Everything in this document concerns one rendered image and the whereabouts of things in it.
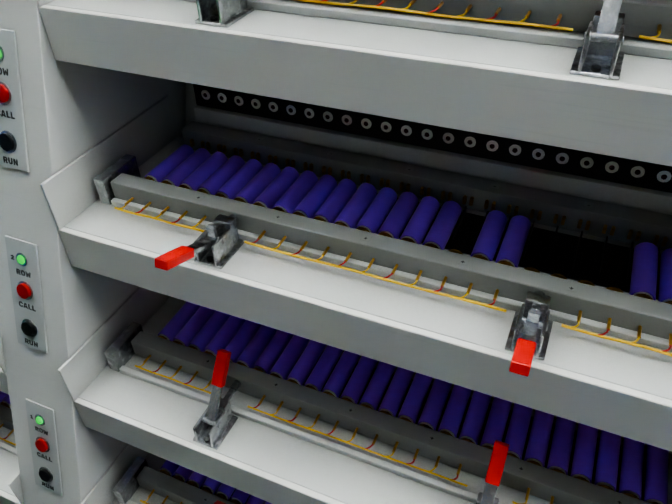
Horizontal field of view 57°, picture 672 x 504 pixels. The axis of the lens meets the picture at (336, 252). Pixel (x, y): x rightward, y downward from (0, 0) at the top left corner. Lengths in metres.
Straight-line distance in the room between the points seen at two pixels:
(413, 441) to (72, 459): 0.38
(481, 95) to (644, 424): 0.25
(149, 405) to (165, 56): 0.36
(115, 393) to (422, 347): 0.36
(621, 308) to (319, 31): 0.29
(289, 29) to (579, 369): 0.32
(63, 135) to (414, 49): 0.33
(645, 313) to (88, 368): 0.54
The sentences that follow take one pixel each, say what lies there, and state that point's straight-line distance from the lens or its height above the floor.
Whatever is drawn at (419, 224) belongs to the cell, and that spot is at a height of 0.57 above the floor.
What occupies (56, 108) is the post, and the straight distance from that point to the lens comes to 0.61.
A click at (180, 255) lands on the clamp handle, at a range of 0.49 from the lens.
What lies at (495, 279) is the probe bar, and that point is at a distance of 0.49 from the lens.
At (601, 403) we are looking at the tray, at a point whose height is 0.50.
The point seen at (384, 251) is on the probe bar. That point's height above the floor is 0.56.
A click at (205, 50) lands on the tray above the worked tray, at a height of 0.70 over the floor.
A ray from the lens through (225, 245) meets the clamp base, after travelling 0.54.
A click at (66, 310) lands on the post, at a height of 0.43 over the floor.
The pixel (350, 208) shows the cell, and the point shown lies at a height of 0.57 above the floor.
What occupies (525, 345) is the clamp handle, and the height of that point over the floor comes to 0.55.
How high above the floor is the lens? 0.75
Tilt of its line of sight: 23 degrees down
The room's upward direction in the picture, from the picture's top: 6 degrees clockwise
